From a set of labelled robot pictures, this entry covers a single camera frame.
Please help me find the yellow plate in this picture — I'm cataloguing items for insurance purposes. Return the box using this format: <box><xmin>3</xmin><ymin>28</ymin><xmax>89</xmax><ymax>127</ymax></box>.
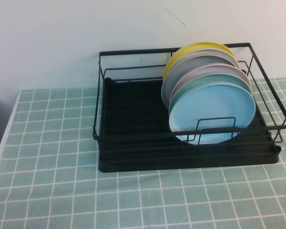
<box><xmin>163</xmin><ymin>42</ymin><xmax>236</xmax><ymax>81</ymax></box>

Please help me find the black wire dish rack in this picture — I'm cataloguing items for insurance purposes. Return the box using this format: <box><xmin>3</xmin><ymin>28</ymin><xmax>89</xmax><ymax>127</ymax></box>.
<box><xmin>92</xmin><ymin>42</ymin><xmax>286</xmax><ymax>146</ymax></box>

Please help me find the light blue plate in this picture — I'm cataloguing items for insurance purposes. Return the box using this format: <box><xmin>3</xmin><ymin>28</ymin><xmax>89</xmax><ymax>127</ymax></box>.
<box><xmin>168</xmin><ymin>86</ymin><xmax>256</xmax><ymax>146</ymax></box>

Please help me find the pink plate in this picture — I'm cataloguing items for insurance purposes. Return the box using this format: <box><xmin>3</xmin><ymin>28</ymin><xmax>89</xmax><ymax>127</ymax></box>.
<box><xmin>170</xmin><ymin>63</ymin><xmax>250</xmax><ymax>101</ymax></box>

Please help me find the white plate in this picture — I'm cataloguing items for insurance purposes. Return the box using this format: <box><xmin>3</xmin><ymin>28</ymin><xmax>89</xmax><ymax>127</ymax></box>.
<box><xmin>166</xmin><ymin>48</ymin><xmax>241</xmax><ymax>77</ymax></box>

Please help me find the grey plate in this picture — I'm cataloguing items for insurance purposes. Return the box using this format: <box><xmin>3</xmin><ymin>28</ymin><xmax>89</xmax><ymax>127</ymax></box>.
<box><xmin>161</xmin><ymin>55</ymin><xmax>240</xmax><ymax>109</ymax></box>

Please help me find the green plate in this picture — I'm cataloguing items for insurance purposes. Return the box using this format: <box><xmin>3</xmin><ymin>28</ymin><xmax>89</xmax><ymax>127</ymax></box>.
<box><xmin>168</xmin><ymin>73</ymin><xmax>253</xmax><ymax>113</ymax></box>

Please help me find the green checked tablecloth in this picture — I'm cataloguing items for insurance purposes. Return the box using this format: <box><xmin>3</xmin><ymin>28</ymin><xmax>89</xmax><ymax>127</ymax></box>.
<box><xmin>0</xmin><ymin>77</ymin><xmax>286</xmax><ymax>229</ymax></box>

